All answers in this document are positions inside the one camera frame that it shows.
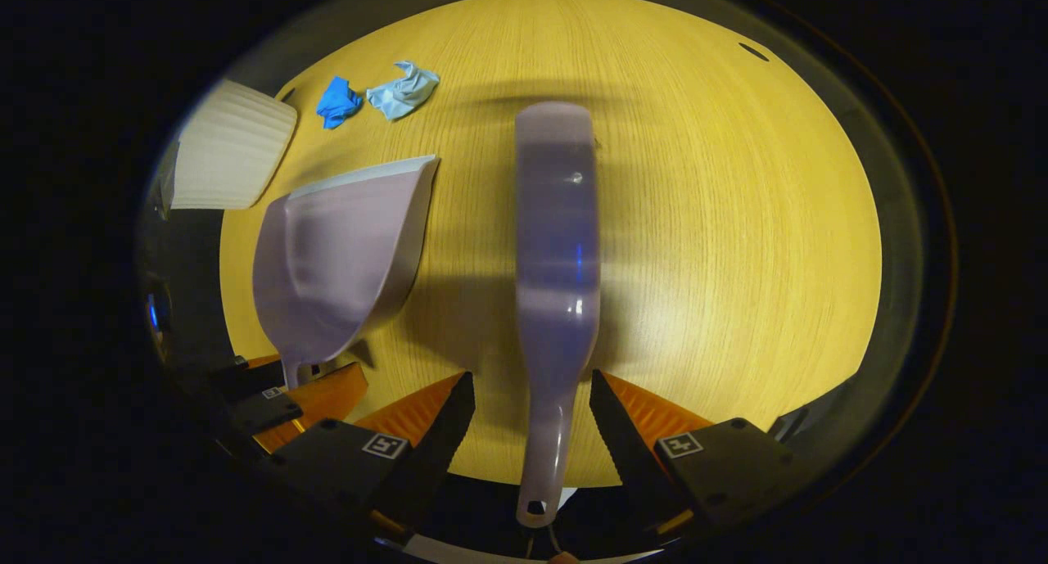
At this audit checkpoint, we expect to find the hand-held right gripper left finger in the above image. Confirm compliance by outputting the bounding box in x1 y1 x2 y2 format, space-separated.
262 372 476 540

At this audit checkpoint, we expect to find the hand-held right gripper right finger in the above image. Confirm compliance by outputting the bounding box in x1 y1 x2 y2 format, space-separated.
589 370 795 534

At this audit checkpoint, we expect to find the light purple plastic dustpan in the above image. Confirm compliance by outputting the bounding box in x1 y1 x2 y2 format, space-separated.
252 155 441 389

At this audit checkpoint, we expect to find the small light purple broom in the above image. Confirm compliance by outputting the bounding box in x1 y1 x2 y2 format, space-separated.
514 102 603 529

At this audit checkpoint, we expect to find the white ribbed garbage bin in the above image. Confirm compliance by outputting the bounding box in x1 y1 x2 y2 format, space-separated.
168 79 298 211

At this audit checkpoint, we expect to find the dark blue paper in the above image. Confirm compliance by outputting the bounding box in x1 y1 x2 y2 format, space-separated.
317 76 363 129

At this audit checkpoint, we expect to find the light blue paper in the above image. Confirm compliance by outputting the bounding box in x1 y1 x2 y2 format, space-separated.
366 61 440 121

